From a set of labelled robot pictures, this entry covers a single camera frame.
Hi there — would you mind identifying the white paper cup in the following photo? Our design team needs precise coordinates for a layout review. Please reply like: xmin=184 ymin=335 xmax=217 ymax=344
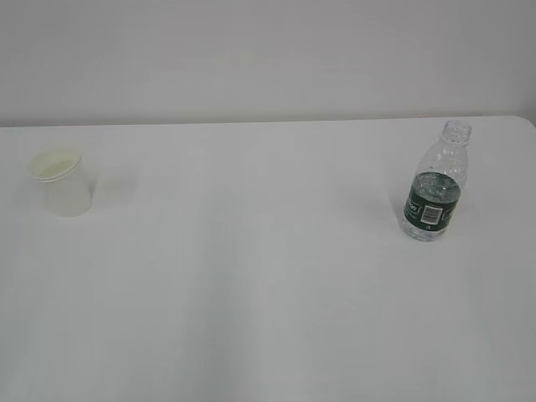
xmin=28 ymin=147 xmax=92 ymax=218

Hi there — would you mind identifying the clear water bottle green label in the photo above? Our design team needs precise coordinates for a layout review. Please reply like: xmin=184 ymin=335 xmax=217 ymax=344
xmin=401 ymin=120 xmax=472 ymax=241

